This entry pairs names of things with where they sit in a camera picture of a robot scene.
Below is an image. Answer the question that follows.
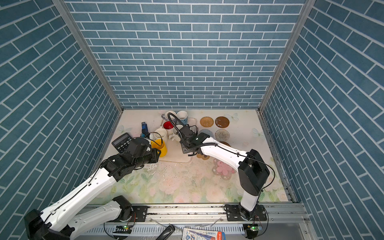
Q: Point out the blue grey woven coaster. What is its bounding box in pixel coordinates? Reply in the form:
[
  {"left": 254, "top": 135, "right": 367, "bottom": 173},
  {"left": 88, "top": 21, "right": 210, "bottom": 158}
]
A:
[{"left": 199, "top": 129, "right": 214, "bottom": 138}]

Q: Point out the beige serving tray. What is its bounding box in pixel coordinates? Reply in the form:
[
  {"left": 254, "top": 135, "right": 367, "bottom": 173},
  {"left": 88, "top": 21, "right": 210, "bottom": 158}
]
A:
[{"left": 150, "top": 117, "right": 192, "bottom": 163}]

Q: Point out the brown paw print coaster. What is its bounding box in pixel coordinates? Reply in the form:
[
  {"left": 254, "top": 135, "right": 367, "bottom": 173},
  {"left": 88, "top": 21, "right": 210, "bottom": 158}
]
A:
[{"left": 196, "top": 154, "right": 210, "bottom": 161}]

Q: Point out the yellow mug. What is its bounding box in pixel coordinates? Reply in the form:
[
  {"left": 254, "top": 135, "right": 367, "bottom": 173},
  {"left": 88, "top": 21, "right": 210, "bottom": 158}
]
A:
[{"left": 151, "top": 139, "right": 168, "bottom": 158}]

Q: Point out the brown cork round coaster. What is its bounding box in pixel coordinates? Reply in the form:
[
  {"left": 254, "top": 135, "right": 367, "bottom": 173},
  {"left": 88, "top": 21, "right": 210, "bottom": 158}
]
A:
[{"left": 220, "top": 141, "right": 231, "bottom": 147}]

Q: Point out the dark brown wooden coaster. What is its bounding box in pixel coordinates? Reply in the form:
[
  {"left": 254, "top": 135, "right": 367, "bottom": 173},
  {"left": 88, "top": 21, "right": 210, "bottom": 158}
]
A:
[{"left": 215, "top": 116, "right": 230, "bottom": 129}]

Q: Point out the pink flower coaster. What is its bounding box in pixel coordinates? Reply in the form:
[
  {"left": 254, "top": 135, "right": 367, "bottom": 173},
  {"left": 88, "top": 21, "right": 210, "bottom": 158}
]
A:
[{"left": 212, "top": 159, "right": 236, "bottom": 181}]

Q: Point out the white speckled mug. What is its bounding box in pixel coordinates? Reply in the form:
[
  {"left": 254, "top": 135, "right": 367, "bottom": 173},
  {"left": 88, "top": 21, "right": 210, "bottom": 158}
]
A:
[{"left": 169, "top": 125, "right": 183, "bottom": 142}]

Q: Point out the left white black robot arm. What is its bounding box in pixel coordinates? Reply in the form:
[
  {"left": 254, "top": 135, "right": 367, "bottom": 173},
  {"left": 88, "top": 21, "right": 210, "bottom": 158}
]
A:
[{"left": 24, "top": 138, "right": 161, "bottom": 240}]

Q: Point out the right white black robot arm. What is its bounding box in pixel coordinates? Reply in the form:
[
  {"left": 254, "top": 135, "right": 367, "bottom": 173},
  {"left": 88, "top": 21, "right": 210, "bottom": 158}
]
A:
[{"left": 177, "top": 125, "right": 275, "bottom": 221}]

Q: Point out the black calculator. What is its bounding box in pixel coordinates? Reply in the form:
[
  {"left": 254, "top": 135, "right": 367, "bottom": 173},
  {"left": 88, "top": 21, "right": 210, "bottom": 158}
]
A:
[{"left": 112, "top": 133, "right": 133, "bottom": 153}]

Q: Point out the light blue floral mug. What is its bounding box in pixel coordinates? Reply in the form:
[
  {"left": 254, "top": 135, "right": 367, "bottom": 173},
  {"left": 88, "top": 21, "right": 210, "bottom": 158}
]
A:
[{"left": 177, "top": 111, "right": 188, "bottom": 125}]

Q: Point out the blue stapler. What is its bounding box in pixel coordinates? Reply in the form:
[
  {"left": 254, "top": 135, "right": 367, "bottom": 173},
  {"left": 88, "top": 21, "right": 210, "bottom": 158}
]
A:
[{"left": 141, "top": 122, "right": 149, "bottom": 137}]

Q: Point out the red inside mug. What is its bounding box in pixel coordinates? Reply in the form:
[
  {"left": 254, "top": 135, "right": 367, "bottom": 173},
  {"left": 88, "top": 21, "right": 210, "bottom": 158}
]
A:
[{"left": 163, "top": 121, "right": 174, "bottom": 136}]

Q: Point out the cream white mug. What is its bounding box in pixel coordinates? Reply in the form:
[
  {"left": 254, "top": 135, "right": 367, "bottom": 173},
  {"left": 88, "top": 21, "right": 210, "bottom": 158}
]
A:
[{"left": 153, "top": 128, "right": 168, "bottom": 142}]

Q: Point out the green circuit board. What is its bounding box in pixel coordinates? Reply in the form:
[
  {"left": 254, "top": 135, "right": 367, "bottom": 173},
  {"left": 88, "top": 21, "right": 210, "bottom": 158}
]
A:
[{"left": 113, "top": 225, "right": 133, "bottom": 235}]

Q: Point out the black handheld device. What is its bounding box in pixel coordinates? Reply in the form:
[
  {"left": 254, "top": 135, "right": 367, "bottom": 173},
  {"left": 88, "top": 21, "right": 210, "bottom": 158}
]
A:
[{"left": 156, "top": 225, "right": 176, "bottom": 240}]

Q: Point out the blue white printed package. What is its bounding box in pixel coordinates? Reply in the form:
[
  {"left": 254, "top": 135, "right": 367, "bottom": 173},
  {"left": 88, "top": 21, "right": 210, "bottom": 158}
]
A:
[{"left": 182, "top": 228, "right": 226, "bottom": 240}]

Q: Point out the white mug grey handle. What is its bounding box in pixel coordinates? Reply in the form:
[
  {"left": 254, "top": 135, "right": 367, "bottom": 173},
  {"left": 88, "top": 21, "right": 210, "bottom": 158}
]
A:
[{"left": 162, "top": 111, "right": 177, "bottom": 121}]

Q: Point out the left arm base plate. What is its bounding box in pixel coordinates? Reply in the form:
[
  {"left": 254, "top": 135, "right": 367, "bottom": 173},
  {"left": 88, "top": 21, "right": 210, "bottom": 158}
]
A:
[{"left": 130, "top": 205, "right": 149, "bottom": 223}]

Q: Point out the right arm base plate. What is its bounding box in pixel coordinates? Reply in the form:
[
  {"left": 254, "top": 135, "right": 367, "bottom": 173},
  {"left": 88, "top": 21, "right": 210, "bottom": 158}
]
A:
[{"left": 224, "top": 204, "right": 268, "bottom": 222}]

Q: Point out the aluminium front rail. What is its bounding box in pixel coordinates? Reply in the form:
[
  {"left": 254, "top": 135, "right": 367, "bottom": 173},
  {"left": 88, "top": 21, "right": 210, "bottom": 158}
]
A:
[{"left": 79, "top": 203, "right": 317, "bottom": 240}]

